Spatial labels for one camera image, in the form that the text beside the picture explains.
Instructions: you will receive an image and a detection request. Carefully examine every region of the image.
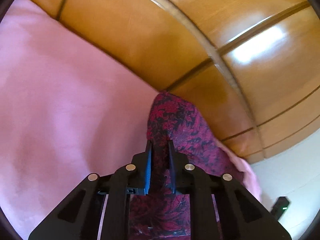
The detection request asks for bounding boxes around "red floral knit sweater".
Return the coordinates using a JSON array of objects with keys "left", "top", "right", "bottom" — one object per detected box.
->
[{"left": 129, "top": 92, "right": 247, "bottom": 240}]

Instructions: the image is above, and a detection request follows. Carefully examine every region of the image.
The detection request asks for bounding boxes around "wooden panelled headboard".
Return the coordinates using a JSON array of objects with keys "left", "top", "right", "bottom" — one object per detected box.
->
[{"left": 25, "top": 0, "right": 320, "bottom": 165}]

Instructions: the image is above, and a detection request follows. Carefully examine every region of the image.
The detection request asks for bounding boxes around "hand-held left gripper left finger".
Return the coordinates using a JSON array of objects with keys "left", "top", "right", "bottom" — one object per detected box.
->
[{"left": 28, "top": 140, "right": 153, "bottom": 240}]

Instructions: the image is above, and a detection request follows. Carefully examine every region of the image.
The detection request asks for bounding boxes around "pink bedspread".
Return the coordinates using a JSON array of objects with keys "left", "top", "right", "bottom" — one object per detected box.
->
[{"left": 0, "top": 0, "right": 263, "bottom": 240}]

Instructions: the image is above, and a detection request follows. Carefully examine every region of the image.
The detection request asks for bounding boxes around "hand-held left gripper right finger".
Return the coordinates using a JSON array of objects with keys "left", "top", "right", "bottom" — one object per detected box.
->
[{"left": 167, "top": 140, "right": 292, "bottom": 240}]

